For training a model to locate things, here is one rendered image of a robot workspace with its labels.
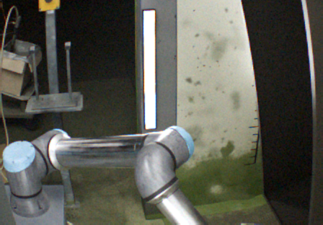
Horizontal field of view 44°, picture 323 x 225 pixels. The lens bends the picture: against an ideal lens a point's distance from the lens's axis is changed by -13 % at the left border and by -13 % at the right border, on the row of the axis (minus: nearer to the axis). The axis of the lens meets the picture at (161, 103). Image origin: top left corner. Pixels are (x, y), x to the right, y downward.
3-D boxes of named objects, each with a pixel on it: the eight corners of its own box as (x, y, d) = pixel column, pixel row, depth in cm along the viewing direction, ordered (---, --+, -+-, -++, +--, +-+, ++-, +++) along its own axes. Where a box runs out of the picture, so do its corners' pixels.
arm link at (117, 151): (20, 143, 169) (165, 137, 125) (46, 128, 183) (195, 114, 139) (33, 175, 173) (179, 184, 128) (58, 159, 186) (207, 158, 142)
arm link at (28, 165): (3, 186, 160) (-7, 150, 153) (28, 170, 173) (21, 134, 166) (24, 200, 153) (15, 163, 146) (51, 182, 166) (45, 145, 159)
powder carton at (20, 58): (3, 68, 395) (11, 32, 380) (40, 79, 400) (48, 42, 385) (-15, 89, 346) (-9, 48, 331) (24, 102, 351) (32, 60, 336)
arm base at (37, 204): (9, 216, 156) (3, 198, 152) (12, 192, 173) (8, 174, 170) (50, 218, 159) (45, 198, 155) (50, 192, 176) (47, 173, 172)
